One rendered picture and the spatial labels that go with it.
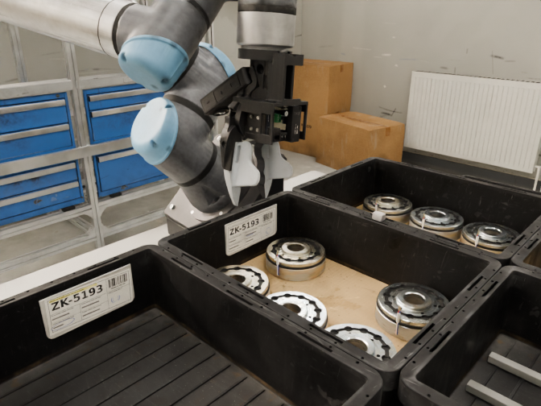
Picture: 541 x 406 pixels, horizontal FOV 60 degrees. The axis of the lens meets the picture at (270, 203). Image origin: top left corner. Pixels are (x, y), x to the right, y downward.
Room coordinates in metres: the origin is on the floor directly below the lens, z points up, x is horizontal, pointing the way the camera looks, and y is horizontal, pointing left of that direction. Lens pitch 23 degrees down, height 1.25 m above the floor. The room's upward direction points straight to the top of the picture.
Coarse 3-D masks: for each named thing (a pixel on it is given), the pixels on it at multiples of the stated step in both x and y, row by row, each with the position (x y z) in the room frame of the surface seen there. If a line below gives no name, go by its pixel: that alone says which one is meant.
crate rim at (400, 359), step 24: (288, 192) 0.82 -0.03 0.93; (360, 216) 0.71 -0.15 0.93; (168, 240) 0.62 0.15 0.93; (432, 240) 0.62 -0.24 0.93; (192, 264) 0.55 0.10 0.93; (240, 288) 0.49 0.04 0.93; (480, 288) 0.49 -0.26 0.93; (288, 312) 0.44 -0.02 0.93; (456, 312) 0.44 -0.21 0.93; (336, 336) 0.40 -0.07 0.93; (432, 336) 0.40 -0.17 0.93; (360, 360) 0.37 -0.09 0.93; (408, 360) 0.36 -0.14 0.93; (384, 384) 0.35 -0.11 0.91
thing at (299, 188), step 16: (368, 160) 1.01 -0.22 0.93; (384, 160) 1.01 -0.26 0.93; (320, 176) 0.90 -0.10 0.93; (448, 176) 0.91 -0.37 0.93; (304, 192) 0.82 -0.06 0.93; (512, 192) 0.82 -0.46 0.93; (352, 208) 0.74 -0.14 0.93; (400, 224) 0.68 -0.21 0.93; (448, 240) 0.62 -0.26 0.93; (496, 256) 0.57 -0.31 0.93; (512, 256) 0.57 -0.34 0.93
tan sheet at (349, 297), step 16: (336, 272) 0.69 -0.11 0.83; (352, 272) 0.69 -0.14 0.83; (272, 288) 0.64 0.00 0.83; (288, 288) 0.64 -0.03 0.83; (304, 288) 0.64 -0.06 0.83; (320, 288) 0.64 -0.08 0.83; (336, 288) 0.64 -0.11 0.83; (352, 288) 0.64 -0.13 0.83; (368, 288) 0.64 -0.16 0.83; (336, 304) 0.60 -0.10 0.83; (352, 304) 0.60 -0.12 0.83; (368, 304) 0.60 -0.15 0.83; (336, 320) 0.56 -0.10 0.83; (352, 320) 0.56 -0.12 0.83; (368, 320) 0.56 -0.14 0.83
